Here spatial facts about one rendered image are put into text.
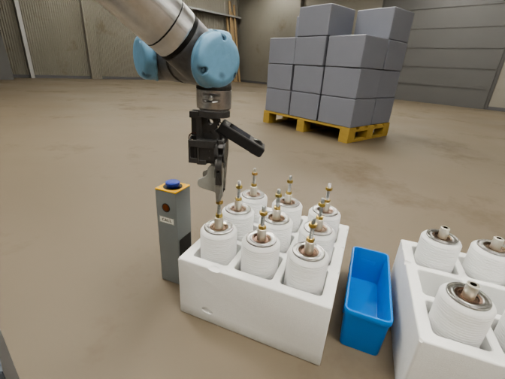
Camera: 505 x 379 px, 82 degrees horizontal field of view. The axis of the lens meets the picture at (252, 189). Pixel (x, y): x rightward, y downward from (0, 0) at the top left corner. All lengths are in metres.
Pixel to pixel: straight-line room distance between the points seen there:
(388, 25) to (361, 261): 2.65
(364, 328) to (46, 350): 0.75
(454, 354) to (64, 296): 0.96
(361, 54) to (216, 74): 2.56
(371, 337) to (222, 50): 0.70
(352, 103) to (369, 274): 2.13
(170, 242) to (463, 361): 0.73
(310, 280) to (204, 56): 0.50
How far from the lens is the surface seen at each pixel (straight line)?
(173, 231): 0.87
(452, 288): 0.73
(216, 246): 0.74
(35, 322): 0.99
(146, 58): 0.56
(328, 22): 3.21
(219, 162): 0.64
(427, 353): 0.72
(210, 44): 0.44
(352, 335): 0.84
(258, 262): 0.70
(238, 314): 0.79
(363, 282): 1.07
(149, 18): 0.43
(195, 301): 0.84
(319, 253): 0.70
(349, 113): 2.98
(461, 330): 0.73
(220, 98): 0.63
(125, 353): 0.84
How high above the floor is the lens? 0.64
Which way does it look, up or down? 23 degrees down
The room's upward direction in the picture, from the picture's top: 4 degrees clockwise
